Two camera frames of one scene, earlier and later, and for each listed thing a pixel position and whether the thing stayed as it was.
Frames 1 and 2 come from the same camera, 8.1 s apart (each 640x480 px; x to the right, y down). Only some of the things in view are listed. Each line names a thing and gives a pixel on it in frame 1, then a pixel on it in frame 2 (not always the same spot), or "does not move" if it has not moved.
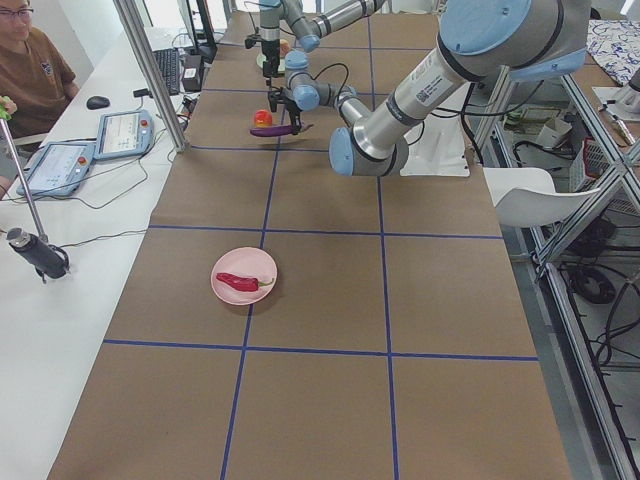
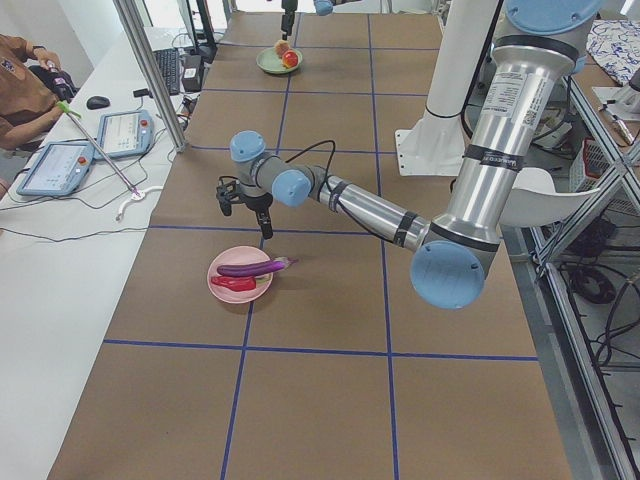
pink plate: [247, 263] does not move
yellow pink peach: [284, 47] does not move
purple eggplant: [276, 131] → [255, 268]
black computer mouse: [97, 102] does not move
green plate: [261, 58] does not move
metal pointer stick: [42, 236] → [65, 108]
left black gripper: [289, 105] → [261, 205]
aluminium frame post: [123, 6] does not move
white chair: [526, 196] does not move
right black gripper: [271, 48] → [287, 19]
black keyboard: [169, 62] does not move
